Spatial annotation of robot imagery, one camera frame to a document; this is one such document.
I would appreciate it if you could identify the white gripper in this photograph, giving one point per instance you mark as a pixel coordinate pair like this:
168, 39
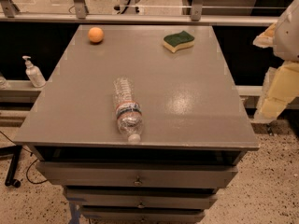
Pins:
288, 37

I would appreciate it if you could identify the orange fruit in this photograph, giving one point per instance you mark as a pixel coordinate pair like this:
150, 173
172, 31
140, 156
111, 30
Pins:
96, 35

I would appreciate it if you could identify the clear plastic water bottle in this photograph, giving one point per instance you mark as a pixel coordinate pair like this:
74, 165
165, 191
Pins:
127, 110

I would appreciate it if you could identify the white pump dispenser bottle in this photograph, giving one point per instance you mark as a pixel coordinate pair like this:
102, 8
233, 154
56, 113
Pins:
34, 73

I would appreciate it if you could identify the green and yellow sponge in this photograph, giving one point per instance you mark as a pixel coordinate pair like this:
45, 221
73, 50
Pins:
178, 41

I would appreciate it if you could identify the grey drawer cabinet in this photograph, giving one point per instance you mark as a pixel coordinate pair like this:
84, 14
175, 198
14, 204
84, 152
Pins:
192, 113

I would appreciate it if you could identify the top grey drawer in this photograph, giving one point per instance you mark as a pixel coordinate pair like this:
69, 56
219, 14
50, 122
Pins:
137, 175

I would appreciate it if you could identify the grey drawer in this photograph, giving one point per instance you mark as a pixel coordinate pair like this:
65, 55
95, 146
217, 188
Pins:
140, 198
137, 175
143, 215

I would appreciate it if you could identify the middle grey drawer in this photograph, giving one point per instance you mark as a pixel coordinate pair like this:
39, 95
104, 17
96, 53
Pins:
140, 198

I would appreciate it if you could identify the bottom grey drawer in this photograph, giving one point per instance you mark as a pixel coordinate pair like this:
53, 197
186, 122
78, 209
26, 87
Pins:
143, 215

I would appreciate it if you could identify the black stand leg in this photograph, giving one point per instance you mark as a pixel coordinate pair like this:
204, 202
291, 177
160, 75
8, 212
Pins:
14, 153

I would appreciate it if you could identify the metal window rail frame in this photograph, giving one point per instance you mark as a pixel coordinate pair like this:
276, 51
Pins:
198, 12

